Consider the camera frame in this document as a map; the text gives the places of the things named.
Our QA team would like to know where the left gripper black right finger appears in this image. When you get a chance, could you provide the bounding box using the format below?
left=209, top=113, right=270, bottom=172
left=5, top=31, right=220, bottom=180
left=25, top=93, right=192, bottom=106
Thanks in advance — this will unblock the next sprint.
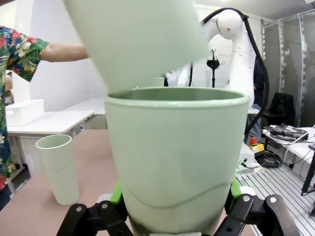
left=216, top=177, right=300, bottom=236

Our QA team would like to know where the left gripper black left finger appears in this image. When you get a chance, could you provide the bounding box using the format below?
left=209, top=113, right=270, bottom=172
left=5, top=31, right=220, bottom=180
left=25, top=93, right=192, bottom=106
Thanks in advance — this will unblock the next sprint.
left=56, top=181, right=134, bottom=236

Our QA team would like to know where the pale green plastic cup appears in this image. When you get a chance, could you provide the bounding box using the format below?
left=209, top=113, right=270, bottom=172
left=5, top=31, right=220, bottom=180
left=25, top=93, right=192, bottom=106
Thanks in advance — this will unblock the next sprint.
left=104, top=86, right=251, bottom=235
left=35, top=134, right=81, bottom=206
left=63, top=0, right=210, bottom=93

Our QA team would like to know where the white plastic basket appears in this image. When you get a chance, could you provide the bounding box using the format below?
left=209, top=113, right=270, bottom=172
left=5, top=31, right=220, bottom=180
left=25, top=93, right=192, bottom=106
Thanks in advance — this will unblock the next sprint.
left=4, top=98, right=45, bottom=127

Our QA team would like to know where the person's right forearm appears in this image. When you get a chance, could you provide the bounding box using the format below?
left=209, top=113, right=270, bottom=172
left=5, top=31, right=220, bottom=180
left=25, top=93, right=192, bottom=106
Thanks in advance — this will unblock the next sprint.
left=40, top=41, right=90, bottom=62

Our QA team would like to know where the aluminium base platform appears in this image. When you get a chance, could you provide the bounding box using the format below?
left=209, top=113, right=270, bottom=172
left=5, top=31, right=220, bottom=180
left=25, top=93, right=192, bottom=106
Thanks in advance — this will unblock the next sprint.
left=235, top=166, right=315, bottom=236

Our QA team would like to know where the yellow red emergency stop button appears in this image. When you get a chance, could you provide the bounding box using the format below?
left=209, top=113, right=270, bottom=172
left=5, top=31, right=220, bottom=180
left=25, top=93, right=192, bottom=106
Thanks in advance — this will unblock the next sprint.
left=249, top=137, right=266, bottom=153

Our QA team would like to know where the black stand leg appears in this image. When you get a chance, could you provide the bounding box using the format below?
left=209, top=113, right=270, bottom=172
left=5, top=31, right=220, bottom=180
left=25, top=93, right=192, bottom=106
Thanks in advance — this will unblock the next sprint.
left=300, top=145, right=315, bottom=197

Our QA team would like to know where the cluttered white workbench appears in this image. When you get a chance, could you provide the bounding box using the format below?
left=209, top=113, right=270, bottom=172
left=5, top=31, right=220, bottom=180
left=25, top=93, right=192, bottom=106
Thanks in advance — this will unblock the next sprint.
left=260, top=124, right=315, bottom=177

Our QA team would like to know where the white table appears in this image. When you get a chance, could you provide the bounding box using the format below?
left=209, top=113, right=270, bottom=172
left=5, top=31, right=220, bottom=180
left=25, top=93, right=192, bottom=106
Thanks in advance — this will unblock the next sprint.
left=6, top=110, right=95, bottom=187
left=60, top=97, right=107, bottom=116

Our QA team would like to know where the black office chair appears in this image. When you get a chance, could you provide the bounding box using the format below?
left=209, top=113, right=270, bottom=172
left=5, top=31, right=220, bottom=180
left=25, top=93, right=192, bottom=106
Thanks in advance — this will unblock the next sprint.
left=260, top=92, right=296, bottom=128

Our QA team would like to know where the person in dark clothes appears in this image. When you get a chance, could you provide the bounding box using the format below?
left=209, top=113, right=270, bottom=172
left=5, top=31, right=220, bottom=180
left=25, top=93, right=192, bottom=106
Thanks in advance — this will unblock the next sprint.
left=248, top=55, right=266, bottom=146

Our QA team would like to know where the black tripod stand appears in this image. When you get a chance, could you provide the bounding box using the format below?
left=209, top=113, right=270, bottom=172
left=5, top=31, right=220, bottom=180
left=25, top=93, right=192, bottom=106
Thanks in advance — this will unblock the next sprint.
left=206, top=48, right=220, bottom=88

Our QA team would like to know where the person in floral shirt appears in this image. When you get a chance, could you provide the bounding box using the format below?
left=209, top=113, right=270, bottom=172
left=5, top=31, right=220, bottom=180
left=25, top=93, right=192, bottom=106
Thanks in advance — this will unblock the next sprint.
left=0, top=26, right=51, bottom=214

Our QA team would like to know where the black coiled cable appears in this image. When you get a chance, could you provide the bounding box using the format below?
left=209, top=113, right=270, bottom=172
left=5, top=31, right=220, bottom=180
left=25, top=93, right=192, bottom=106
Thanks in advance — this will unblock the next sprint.
left=254, top=149, right=286, bottom=169

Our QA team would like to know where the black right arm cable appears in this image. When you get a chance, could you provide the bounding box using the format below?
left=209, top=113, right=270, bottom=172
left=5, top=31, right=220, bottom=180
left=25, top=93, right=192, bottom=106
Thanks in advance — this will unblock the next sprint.
left=198, top=8, right=269, bottom=138

